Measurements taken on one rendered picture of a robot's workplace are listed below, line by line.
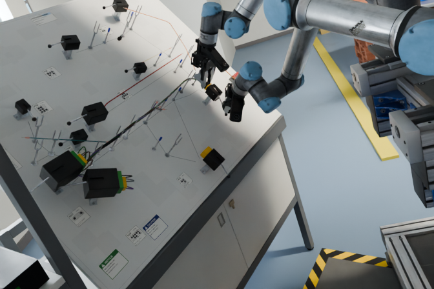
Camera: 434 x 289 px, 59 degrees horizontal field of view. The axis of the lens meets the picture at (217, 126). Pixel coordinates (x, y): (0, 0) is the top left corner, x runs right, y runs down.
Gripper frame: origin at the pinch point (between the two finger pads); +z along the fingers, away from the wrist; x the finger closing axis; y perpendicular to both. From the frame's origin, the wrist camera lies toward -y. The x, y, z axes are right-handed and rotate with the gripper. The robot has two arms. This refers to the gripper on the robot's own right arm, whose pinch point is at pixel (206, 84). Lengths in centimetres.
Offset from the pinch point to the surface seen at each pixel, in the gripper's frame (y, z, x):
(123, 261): -25, 20, 75
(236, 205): -34, 37, 18
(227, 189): -31.1, 23.9, 25.3
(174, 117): 1.2, 7.3, 20.4
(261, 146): -29.2, 22.3, -6.6
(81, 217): -8, 12, 76
